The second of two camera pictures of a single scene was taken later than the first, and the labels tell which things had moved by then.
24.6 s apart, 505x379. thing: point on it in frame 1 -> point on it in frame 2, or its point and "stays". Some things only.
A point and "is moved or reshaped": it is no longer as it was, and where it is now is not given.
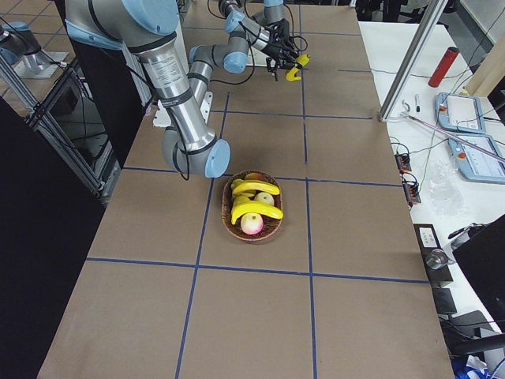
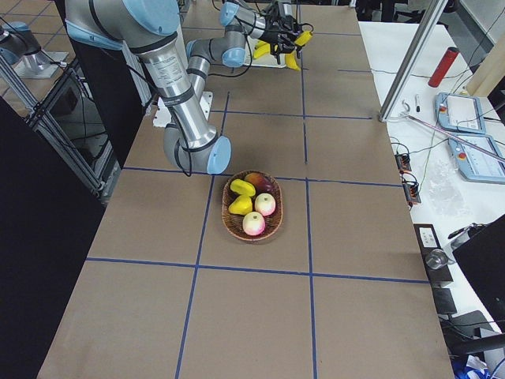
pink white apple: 252,223 stays
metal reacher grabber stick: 405,116 stays
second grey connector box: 412,192 stays
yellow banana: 241,186 -> 291,58
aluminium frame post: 413,59 stays
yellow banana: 244,205 is moved or reshaped
